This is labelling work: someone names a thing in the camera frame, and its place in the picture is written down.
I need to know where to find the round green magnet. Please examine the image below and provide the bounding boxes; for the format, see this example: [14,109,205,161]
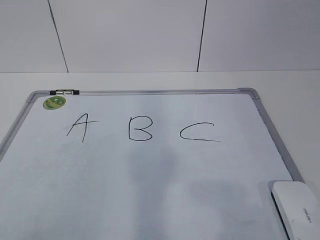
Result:
[43,96,67,110]

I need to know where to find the white board eraser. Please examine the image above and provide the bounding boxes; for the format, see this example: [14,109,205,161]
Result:
[272,181,320,240]

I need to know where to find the black and silver hanger clip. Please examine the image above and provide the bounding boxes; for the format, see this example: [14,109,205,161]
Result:
[49,89,80,96]

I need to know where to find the white board with grey frame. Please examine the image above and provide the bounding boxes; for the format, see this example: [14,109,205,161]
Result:
[0,88,307,240]

